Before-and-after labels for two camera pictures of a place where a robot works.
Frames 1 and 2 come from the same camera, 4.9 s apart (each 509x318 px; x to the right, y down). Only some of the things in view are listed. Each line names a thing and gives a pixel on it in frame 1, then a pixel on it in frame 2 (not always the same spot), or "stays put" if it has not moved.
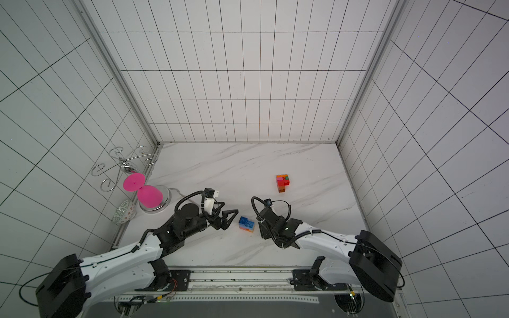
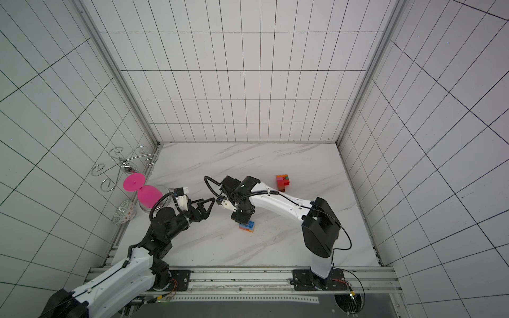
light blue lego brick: x=249 y=224 stays put
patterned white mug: x=125 y=213 stays put
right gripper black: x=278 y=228 -> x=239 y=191
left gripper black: x=225 y=223 -> x=205 y=213
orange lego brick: x=246 y=229 stays put
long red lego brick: x=283 y=183 stays put
